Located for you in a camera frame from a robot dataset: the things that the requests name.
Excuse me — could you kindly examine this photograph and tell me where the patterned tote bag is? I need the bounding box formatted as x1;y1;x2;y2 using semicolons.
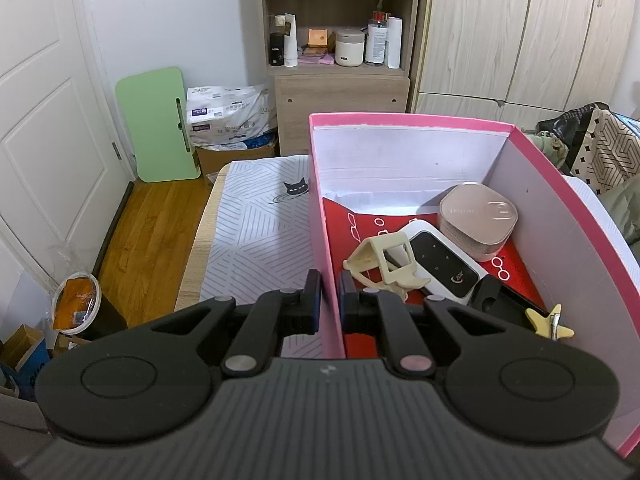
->
537;102;640;196

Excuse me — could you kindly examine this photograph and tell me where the olive green duvet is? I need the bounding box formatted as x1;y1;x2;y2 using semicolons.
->
595;175;640;246

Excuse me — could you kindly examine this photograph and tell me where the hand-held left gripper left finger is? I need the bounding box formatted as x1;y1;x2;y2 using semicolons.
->
150;268;323;378

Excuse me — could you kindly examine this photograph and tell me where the white striped bed sheet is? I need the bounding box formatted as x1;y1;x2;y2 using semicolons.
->
200;154;346;361

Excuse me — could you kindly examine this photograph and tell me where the trash bin orange bag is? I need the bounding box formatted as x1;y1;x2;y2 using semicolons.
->
51;271;128;346

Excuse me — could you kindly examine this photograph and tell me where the toilet paper pack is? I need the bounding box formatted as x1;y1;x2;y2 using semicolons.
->
186;84;278;146

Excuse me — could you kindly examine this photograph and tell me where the black door draft strip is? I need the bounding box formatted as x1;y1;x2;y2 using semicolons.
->
92;182;135;281

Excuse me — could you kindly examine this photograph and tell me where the small open cardboard box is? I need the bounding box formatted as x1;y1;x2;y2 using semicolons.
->
0;324;51;401

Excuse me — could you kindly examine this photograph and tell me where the black plastic object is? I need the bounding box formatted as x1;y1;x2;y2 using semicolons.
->
467;276;548;318

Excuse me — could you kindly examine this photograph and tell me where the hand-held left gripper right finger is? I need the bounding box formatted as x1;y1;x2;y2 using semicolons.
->
337;270;506;378

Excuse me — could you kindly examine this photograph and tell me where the brown cardboard box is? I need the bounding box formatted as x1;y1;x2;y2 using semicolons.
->
195;137;280;186

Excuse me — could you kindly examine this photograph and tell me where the pink cardboard box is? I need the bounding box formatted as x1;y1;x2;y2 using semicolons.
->
308;112;640;461

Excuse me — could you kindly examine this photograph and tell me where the white door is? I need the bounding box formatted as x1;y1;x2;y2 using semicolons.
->
0;0;136;301

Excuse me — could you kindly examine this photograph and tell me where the white round jar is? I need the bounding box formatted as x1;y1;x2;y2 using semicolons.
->
334;29;366;68

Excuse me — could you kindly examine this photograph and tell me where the green folding board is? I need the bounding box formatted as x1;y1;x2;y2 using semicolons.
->
115;66;202;183

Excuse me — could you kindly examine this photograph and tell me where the beige phone stand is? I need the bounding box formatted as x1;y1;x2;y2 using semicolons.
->
342;232;433;303

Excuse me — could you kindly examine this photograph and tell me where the light green clothing pile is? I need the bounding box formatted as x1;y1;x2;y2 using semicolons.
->
522;130;571;173

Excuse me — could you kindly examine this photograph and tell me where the white cosmetic tube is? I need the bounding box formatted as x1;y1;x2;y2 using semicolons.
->
283;13;299;68

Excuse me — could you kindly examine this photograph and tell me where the wooden bed frame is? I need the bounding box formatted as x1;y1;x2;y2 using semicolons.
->
175;160;233;311

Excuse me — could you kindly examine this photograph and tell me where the wooden shelf cabinet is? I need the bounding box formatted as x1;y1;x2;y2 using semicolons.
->
252;0;423;157

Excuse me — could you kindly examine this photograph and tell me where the red paper envelope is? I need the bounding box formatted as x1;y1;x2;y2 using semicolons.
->
321;196;548;361

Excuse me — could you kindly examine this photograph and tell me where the white router black screen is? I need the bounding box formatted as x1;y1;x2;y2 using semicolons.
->
395;220;489;306

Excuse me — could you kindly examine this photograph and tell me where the clear bottle white label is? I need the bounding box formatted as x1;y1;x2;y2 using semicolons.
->
365;10;390;67

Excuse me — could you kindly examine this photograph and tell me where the light wooden wardrobe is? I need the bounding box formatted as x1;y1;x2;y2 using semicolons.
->
410;0;640;128

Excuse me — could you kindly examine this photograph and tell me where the yellow star hair clip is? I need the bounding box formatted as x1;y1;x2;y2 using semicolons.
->
524;304;575;343

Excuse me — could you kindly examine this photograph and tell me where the white cylinder bottle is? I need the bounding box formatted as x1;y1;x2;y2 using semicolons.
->
387;16;404;70

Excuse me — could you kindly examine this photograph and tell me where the rose gold square case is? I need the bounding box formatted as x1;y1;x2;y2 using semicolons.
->
438;181;519;262

